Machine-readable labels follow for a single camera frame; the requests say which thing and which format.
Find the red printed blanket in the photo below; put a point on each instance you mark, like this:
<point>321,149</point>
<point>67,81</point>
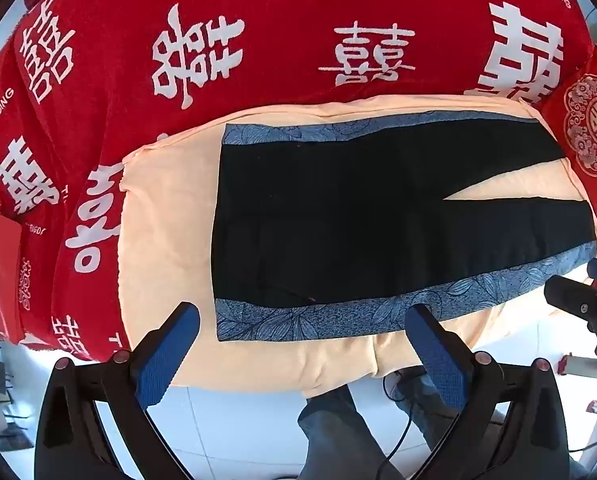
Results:
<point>288,35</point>

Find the black pants with blue trim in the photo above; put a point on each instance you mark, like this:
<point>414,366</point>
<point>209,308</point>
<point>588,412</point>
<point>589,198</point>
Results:
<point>353,220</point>

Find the red cushion with ornament print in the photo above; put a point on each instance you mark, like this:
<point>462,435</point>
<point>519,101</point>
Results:
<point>591,120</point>

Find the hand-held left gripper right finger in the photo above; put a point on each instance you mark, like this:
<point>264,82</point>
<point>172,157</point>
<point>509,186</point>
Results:
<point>441,360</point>

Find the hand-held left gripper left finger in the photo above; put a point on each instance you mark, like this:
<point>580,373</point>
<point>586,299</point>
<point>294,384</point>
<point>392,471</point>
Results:
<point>161,360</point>

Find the peach fleece blanket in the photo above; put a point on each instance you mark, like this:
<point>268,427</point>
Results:
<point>168,220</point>

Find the red paper bag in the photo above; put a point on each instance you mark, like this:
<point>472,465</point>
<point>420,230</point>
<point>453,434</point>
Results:
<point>1,270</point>

